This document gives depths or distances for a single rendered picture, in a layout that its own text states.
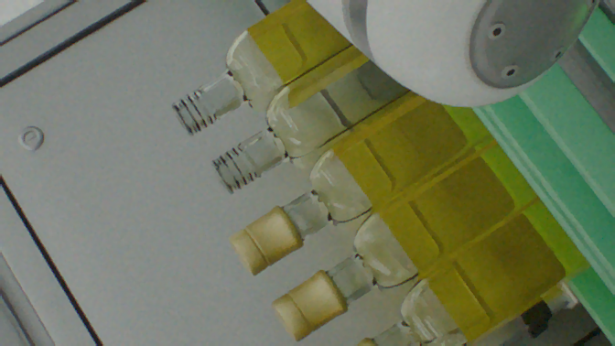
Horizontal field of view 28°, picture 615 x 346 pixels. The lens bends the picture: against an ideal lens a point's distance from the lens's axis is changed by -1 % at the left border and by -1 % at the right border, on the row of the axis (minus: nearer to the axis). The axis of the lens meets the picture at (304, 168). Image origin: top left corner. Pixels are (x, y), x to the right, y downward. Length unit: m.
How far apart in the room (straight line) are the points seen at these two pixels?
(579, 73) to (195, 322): 0.39
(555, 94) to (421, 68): 0.42
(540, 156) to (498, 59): 0.47
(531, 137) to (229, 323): 0.31
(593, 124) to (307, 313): 0.24
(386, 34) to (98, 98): 0.73
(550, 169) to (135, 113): 0.39
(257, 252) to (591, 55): 0.27
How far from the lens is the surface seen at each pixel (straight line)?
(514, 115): 0.86
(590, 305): 0.93
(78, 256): 1.04
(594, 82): 0.80
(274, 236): 0.87
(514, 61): 0.39
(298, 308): 0.86
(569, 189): 0.85
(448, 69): 0.38
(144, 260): 1.03
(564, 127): 0.78
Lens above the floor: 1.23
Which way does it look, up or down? 9 degrees down
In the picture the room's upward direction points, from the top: 122 degrees counter-clockwise
